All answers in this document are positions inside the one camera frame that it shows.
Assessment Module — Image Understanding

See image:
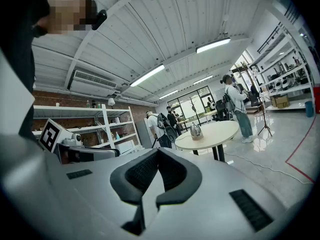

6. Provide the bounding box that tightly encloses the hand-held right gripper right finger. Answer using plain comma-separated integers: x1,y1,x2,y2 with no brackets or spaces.
156,147,203,207

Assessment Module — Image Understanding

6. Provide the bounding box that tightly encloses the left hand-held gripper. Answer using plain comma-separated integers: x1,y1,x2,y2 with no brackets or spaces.
38,118,121,165

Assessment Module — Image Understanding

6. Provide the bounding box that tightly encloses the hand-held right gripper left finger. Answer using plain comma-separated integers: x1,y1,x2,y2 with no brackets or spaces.
109,148,159,205

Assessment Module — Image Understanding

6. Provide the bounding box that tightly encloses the steel electric kettle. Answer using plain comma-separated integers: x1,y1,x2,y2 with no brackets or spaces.
190,122,203,138

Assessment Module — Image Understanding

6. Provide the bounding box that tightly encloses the white microwave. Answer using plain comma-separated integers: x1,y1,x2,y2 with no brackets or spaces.
115,139,136,156

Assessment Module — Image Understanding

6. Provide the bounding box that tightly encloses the grey cabinet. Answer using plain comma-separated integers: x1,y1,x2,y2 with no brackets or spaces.
135,119,154,149

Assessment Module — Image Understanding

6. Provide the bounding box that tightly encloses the round beige table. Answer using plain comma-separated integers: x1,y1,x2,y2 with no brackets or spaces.
174,120,240,163

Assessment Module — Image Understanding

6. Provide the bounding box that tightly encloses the white ceiling air conditioner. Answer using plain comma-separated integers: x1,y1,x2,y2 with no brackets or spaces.
66,69,118,98

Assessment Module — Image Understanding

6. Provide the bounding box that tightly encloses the black coat tree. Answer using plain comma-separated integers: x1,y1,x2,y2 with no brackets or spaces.
187,96,202,126

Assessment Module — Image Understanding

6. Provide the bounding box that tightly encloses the black framed glass door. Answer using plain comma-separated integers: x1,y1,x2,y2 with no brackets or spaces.
166,85,216,133

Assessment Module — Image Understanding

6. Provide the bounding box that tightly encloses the black office chair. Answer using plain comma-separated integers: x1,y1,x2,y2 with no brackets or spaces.
214,99,229,122

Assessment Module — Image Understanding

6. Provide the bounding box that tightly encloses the long ceiling light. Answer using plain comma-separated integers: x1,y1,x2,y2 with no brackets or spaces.
129,64,166,88
195,37,232,55
192,74,214,85
158,89,179,100

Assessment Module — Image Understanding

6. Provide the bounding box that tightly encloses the person's black top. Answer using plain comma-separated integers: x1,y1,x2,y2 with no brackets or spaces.
0,0,51,142

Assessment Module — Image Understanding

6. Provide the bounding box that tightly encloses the cardboard box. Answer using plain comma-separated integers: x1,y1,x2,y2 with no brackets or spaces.
270,94,291,109

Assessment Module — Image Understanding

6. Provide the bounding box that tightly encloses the blue bin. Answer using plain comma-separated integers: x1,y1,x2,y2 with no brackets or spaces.
304,100,315,119

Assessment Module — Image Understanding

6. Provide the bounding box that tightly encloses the person's head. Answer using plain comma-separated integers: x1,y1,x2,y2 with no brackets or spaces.
37,0,99,37

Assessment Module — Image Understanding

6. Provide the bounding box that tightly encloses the tall white storage shelf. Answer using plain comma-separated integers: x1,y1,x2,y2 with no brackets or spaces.
249,23,316,111

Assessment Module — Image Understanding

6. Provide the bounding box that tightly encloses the red panel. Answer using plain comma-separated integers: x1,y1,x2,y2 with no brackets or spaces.
313,86,320,115

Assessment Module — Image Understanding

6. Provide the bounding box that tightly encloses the white shelf by brick wall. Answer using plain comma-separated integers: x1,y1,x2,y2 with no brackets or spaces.
32,104,143,156

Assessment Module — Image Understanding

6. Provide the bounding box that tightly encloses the white floor cable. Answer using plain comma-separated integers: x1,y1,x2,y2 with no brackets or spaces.
224,152,315,185

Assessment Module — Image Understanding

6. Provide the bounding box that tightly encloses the black head camera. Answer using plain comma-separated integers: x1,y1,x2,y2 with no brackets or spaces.
91,9,108,31

